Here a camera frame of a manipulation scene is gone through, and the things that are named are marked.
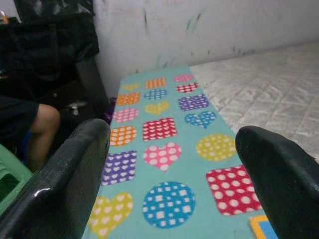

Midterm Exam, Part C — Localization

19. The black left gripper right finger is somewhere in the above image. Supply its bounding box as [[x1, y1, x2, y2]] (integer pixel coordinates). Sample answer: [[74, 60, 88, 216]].
[[234, 125, 319, 239]]

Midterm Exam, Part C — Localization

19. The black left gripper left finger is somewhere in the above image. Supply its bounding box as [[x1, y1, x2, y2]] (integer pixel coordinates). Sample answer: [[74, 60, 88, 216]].
[[0, 118, 112, 239]]

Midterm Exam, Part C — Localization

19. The blue book with yellow border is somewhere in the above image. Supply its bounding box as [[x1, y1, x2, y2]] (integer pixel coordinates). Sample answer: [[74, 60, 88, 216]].
[[248, 215, 279, 239]]

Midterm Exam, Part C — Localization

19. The green plastic stool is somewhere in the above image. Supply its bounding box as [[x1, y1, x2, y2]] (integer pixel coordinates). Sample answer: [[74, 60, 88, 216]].
[[0, 143, 34, 217]]

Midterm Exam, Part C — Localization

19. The person in black shorts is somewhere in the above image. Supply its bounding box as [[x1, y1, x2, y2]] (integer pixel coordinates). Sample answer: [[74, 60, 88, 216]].
[[0, 96, 61, 173]]

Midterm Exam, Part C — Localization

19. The purple waste bin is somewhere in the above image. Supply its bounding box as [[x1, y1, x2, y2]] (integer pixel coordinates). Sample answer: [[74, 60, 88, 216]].
[[106, 96, 118, 125]]

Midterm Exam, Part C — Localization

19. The teal mat with colourful shapes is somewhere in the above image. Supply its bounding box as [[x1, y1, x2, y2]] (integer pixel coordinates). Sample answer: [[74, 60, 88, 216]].
[[83, 65, 277, 239]]

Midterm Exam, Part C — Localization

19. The black fabric bag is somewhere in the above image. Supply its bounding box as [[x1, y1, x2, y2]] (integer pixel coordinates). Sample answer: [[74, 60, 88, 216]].
[[0, 0, 111, 125]]

